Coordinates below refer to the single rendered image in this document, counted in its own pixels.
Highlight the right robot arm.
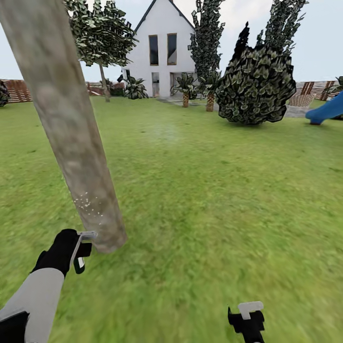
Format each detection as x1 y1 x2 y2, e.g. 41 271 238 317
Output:
228 301 264 343

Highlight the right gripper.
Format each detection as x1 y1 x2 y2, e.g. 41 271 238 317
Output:
228 307 264 336

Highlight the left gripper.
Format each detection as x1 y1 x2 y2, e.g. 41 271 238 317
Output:
75 243 92 258

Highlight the pesticide atomizer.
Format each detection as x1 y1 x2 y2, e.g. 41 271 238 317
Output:
73 257 85 274

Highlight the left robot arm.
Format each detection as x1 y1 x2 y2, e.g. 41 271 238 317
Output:
0 230 98 343

